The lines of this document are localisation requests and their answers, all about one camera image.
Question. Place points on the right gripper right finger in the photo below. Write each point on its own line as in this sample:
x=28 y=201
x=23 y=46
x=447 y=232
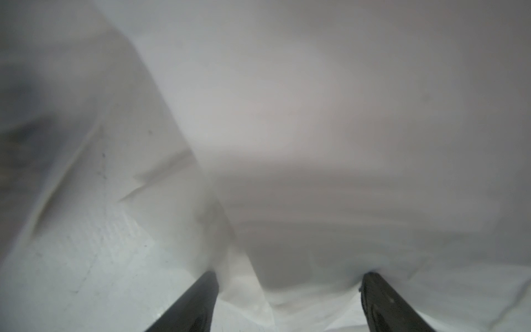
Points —
x=385 y=310

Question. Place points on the white shirt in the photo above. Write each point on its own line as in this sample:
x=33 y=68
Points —
x=288 y=146

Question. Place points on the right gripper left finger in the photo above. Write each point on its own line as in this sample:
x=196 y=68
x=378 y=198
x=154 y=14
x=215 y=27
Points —
x=193 y=311

